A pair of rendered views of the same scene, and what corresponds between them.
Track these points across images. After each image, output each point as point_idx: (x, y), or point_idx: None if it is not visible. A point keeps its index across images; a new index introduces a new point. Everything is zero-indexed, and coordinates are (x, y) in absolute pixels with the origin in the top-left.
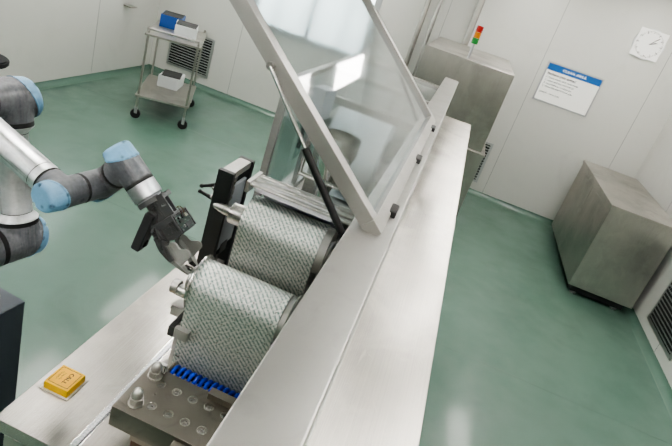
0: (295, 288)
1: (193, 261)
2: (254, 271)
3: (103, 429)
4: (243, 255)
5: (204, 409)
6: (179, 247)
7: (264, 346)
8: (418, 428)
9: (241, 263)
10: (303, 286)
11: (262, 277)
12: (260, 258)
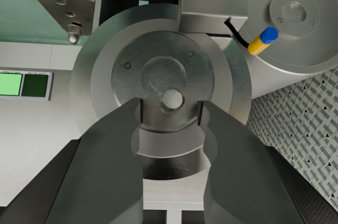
0: (254, 105)
1: (199, 123)
2: (300, 89)
3: None
4: (330, 112)
5: None
6: (205, 186)
7: None
8: None
9: (328, 87)
10: (249, 115)
11: (286, 88)
12: (298, 127)
